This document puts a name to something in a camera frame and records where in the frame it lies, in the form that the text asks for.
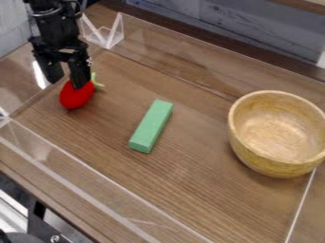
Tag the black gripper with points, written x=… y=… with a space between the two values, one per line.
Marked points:
x=56 y=44

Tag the red plush strawberry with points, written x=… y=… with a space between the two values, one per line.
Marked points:
x=75 y=98

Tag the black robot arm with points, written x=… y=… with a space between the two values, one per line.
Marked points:
x=55 y=6

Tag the green rectangular block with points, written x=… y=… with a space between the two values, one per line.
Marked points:
x=150 y=127

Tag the wooden bowl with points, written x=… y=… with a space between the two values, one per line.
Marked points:
x=277 y=133

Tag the clear acrylic tray wall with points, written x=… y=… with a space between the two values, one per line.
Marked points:
x=186 y=193

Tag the black table leg bracket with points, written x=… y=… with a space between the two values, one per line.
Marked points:
x=39 y=228

